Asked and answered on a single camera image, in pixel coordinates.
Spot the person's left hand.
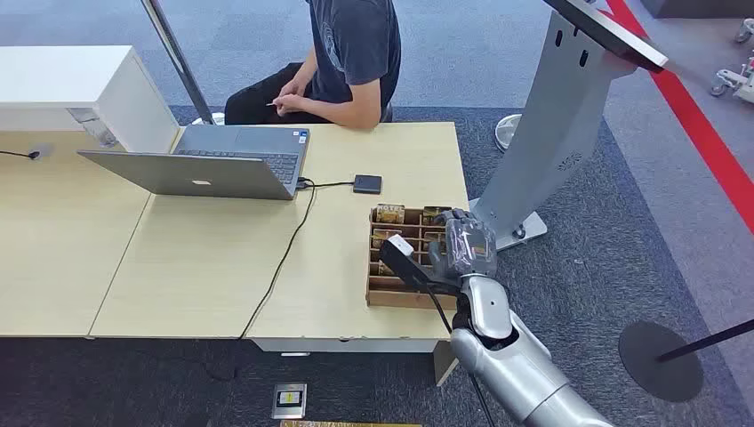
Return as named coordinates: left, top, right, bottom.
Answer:
left=271, top=93, right=305, bottom=117

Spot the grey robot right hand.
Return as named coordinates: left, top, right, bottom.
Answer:
left=428, top=207, right=500, bottom=282

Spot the person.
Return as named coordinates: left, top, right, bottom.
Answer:
left=223, top=0, right=403, bottom=131

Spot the wooden card sorting box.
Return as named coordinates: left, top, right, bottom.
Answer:
left=365, top=204, right=467, bottom=311

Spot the grey metal pole stand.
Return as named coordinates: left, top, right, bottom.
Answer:
left=140, top=0, right=227, bottom=127

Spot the round white floor base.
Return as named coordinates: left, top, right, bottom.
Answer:
left=493, top=113, right=525, bottom=154

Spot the beige desk leg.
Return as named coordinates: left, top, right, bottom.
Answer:
left=434, top=340, right=461, bottom=388

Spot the grey laptop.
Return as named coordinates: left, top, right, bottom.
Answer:
left=77, top=125, right=311, bottom=202

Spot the silver kiosk stand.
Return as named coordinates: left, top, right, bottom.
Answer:
left=469, top=12, right=641, bottom=253

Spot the white cabinet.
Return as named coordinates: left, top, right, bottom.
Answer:
left=0, top=44, right=180, bottom=155

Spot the silver floor outlet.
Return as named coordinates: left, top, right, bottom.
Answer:
left=271, top=383, right=309, bottom=421

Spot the black kiosk screen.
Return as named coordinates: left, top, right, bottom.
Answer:
left=541, top=0, right=670, bottom=75

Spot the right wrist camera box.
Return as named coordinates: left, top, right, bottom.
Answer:
left=378, top=234, right=442, bottom=290

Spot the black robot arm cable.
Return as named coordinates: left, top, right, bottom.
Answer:
left=423, top=282, right=497, bottom=427

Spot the black card reader cable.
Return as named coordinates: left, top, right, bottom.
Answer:
left=299, top=179, right=356, bottom=191

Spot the black laptop power cable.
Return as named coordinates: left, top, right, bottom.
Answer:
left=237, top=176, right=318, bottom=342

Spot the black stanchion post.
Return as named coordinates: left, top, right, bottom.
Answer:
left=618, top=318, right=754, bottom=404

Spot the white wheeled cart frame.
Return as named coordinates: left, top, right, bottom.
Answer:
left=709, top=50, right=754, bottom=106

